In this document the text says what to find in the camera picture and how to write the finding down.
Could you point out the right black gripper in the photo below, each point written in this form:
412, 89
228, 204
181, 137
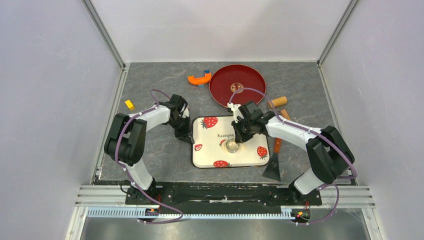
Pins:
240, 137

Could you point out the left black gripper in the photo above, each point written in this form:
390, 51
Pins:
186, 135

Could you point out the strawberry pattern tray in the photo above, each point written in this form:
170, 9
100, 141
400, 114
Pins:
215, 145

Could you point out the wooden dough roller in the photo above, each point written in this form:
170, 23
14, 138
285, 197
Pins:
280, 102

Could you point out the small metal cup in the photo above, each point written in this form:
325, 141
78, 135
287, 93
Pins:
232, 146

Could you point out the white dough piece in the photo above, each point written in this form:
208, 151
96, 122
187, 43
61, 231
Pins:
242, 147

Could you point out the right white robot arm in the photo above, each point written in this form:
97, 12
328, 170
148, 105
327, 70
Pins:
328, 153

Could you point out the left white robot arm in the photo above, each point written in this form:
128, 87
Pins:
125, 142

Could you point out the red round plate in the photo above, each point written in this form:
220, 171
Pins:
230, 82

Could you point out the orange U-shaped toy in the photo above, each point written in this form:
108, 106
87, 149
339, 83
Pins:
200, 81

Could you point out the yellow block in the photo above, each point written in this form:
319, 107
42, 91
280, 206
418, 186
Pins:
129, 105

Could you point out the orange handled scraper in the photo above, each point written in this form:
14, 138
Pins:
272, 170

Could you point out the white toothed cable strip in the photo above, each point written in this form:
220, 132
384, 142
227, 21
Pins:
143, 213

